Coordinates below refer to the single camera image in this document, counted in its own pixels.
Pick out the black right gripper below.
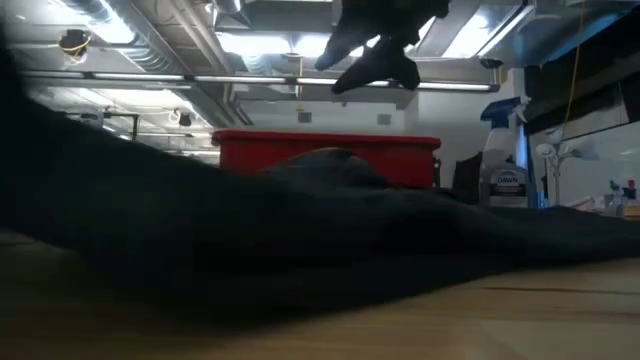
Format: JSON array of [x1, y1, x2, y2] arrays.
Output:
[[315, 0, 451, 95]]

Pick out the dark denim jeans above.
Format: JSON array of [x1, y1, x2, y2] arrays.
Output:
[[0, 29, 640, 334]]

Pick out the red plastic laundry basket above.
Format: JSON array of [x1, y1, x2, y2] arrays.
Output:
[[212, 128, 442, 190]]

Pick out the long ceiling light bar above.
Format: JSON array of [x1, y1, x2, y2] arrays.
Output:
[[19, 68, 501, 94]]

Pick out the black bag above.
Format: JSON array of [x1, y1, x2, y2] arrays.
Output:
[[452, 152, 484, 204]]

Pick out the blue spray bottle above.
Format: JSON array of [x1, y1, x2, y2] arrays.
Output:
[[478, 96, 535, 209]]

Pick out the white multi-head lamp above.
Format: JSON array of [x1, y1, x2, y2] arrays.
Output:
[[535, 128, 599, 207]]

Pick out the black pole stand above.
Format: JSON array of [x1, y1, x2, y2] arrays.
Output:
[[64, 110, 140, 142]]

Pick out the small bottles group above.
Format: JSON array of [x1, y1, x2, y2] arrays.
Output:
[[603, 179, 640, 220]]

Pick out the yellow cable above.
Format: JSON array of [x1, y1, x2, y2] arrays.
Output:
[[563, 0, 587, 127]]

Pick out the ceiling cable reel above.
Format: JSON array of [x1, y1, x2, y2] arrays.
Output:
[[57, 28, 94, 57]]

